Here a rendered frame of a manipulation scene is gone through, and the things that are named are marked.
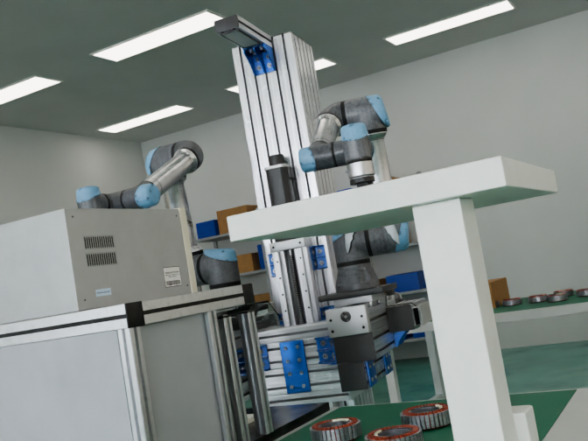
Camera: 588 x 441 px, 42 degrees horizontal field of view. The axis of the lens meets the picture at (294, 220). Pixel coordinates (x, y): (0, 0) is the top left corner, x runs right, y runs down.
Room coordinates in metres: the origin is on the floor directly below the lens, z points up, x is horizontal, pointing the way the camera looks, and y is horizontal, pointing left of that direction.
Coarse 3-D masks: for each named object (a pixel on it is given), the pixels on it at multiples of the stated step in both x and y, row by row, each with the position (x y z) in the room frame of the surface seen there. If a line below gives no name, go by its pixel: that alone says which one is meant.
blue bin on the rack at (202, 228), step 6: (204, 222) 9.22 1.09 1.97; (210, 222) 9.18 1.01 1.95; (216, 222) 9.20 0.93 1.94; (198, 228) 9.27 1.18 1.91; (204, 228) 9.23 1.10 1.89; (210, 228) 9.19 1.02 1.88; (216, 228) 9.18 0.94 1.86; (198, 234) 9.28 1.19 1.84; (204, 234) 9.24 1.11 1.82; (210, 234) 9.19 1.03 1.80; (216, 234) 9.16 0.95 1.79
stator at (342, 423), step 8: (320, 424) 1.69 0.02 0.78; (328, 424) 1.70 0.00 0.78; (336, 424) 1.71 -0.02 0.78; (344, 424) 1.63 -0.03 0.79; (352, 424) 1.64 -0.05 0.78; (360, 424) 1.67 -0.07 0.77; (312, 432) 1.65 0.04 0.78; (320, 432) 1.63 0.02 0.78; (328, 432) 1.62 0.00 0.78; (336, 432) 1.62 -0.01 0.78; (344, 432) 1.63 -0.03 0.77; (352, 432) 1.63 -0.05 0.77; (360, 432) 1.65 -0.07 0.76; (312, 440) 1.66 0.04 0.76; (320, 440) 1.63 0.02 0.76; (328, 440) 1.62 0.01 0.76; (336, 440) 1.63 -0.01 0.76; (344, 440) 1.62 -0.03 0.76
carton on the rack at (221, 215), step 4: (232, 208) 9.05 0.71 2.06; (236, 208) 9.02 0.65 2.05; (240, 208) 9.00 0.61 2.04; (244, 208) 8.97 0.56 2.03; (248, 208) 9.02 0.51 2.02; (252, 208) 9.10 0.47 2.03; (216, 212) 9.14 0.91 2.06; (220, 212) 9.12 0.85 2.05; (224, 212) 9.10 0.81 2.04; (228, 212) 9.07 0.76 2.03; (232, 212) 9.05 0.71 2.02; (236, 212) 9.02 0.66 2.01; (240, 212) 9.00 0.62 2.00; (244, 212) 8.98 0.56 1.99; (220, 216) 9.12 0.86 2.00; (224, 216) 9.10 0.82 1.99; (220, 220) 9.13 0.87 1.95; (224, 220) 9.11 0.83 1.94; (220, 224) 9.13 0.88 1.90; (224, 224) 9.11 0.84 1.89; (220, 228) 9.13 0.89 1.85; (224, 228) 9.11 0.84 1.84; (220, 232) 9.14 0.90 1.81; (224, 232) 9.12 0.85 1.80; (228, 232) 9.09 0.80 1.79
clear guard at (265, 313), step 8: (248, 304) 1.89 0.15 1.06; (256, 304) 2.00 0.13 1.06; (264, 304) 1.99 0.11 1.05; (216, 312) 1.77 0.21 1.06; (224, 312) 2.05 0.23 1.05; (232, 312) 2.05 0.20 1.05; (256, 312) 2.02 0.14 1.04; (264, 312) 2.02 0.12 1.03; (272, 312) 2.01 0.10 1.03; (256, 320) 2.05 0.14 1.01; (264, 320) 2.04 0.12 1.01; (272, 320) 2.03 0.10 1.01
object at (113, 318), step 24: (240, 288) 1.72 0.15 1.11; (72, 312) 1.44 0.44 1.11; (96, 312) 1.41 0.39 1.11; (120, 312) 1.38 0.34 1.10; (144, 312) 1.42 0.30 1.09; (168, 312) 1.48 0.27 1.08; (192, 312) 1.55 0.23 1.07; (0, 336) 1.53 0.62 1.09; (24, 336) 1.50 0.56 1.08; (48, 336) 1.47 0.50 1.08; (72, 336) 1.44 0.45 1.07
